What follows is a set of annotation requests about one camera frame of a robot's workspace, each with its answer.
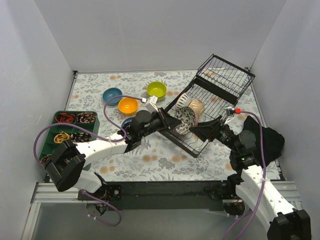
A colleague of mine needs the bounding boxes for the pink patterned bowl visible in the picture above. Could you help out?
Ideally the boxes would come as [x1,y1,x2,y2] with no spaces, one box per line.
[174,106,199,135]

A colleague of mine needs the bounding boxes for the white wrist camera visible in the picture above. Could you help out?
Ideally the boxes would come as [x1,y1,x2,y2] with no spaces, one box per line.
[224,106,242,124]
[141,95,158,113]

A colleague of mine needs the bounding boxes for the aluminium frame rail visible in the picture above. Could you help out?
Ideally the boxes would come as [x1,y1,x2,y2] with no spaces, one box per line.
[21,181,313,240]

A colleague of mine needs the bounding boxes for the beige ceramic bowl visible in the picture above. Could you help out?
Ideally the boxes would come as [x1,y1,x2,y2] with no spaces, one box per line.
[188,98,205,118]

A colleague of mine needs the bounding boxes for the black cloth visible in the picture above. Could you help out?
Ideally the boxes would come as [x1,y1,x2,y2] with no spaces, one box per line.
[243,116,285,166]

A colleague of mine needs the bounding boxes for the blue striped white bowl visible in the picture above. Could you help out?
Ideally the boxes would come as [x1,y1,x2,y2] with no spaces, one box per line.
[175,92,193,110]

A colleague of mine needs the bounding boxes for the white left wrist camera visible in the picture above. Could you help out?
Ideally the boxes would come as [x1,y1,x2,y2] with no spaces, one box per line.
[141,95,158,113]

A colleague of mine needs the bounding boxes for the dark patterned rubber bands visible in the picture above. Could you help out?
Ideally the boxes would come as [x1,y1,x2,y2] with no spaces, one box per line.
[76,112,97,124]

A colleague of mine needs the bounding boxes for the orange rubber bands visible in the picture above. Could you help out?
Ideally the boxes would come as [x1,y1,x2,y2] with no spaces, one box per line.
[54,112,76,124]

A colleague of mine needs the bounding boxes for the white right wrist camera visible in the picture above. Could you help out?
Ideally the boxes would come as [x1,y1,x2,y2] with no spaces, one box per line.
[224,106,242,124]

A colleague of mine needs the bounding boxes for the orange plastic bowl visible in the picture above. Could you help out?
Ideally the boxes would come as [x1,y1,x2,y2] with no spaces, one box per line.
[118,97,139,116]

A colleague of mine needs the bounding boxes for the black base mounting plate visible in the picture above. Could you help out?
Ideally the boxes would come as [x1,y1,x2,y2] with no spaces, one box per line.
[93,180,246,216]

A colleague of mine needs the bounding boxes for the brown rubber bands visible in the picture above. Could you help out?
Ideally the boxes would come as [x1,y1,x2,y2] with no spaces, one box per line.
[40,154,51,165]

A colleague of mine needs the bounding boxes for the black wire dish rack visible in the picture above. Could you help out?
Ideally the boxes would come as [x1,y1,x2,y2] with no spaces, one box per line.
[161,54,256,158]

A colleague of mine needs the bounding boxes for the lime green bowl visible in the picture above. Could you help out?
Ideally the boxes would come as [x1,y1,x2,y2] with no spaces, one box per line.
[148,94,166,102]
[146,81,167,98]

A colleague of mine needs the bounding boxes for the blue ceramic bowl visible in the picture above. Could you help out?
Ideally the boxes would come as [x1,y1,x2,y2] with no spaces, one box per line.
[102,87,123,106]

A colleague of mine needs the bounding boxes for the blue floral white bowl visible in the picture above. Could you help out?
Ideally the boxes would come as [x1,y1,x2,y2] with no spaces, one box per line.
[121,117,133,129]

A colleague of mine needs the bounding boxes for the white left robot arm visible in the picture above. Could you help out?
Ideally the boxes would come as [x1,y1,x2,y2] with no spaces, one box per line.
[44,108,181,200]

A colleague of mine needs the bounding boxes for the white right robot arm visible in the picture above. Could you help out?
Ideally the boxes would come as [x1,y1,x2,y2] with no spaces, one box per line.
[189,118,312,240]

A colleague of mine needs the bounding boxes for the yellow rubber bands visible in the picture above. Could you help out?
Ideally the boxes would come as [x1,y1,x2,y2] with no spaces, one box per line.
[53,131,71,144]

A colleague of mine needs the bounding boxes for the green compartment tray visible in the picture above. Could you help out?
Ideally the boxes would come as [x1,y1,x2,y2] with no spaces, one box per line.
[39,111,100,164]

